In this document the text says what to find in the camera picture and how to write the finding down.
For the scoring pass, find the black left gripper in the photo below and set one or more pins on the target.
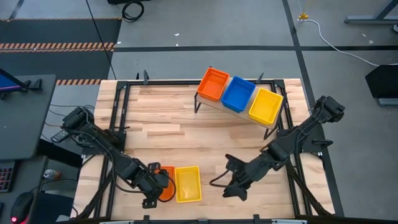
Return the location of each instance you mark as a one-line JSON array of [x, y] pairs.
[[152, 185]]

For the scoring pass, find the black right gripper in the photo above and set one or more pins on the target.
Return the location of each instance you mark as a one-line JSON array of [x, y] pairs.
[[245, 175]]

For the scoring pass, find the yellow plastic basket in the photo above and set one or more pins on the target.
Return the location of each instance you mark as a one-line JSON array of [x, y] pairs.
[[265, 107], [188, 185]]

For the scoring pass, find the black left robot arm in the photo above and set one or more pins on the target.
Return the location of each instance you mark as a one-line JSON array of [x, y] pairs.
[[93, 137]]

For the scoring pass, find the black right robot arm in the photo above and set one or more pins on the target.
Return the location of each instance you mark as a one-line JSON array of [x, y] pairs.
[[295, 137]]

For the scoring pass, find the wooden shelf with black legs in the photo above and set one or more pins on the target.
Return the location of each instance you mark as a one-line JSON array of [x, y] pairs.
[[214, 107]]

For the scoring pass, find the drink can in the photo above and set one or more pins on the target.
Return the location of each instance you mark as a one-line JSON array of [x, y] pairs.
[[51, 174]]

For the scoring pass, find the small black remote device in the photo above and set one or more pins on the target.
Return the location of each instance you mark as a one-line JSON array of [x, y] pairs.
[[59, 136]]

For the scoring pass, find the black computer mouse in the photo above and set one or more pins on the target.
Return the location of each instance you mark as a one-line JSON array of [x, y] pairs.
[[21, 207]]

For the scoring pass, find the black desk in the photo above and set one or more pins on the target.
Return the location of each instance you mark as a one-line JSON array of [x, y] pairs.
[[25, 124]]

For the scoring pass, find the black keyboard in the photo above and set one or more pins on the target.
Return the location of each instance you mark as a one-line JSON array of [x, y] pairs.
[[6, 177]]

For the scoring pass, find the black equipment box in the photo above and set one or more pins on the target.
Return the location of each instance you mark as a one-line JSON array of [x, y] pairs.
[[384, 81]]

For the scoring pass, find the black computer monitor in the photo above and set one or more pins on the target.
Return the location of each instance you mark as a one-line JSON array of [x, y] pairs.
[[6, 84]]

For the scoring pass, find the black floor mat striped edge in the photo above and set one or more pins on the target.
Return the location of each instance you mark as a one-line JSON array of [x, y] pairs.
[[46, 31]]

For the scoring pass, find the grey metal table leg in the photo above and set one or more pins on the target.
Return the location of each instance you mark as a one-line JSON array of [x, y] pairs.
[[367, 20]]

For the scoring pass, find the black metal table frame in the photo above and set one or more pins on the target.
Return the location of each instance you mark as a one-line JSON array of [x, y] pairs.
[[174, 82]]

